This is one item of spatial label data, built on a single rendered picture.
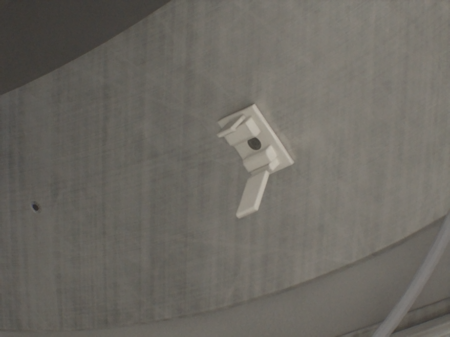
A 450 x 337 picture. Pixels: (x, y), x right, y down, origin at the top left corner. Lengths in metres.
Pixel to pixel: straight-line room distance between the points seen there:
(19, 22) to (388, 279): 0.15
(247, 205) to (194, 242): 0.05
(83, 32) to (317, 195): 0.10
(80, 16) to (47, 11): 0.01
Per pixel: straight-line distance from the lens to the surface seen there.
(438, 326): 0.94
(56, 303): 1.03
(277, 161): 0.95
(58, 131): 0.99
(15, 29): 0.91
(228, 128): 0.94
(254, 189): 0.94
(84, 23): 0.89
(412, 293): 0.92
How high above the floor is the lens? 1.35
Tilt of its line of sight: 36 degrees down
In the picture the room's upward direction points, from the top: 2 degrees clockwise
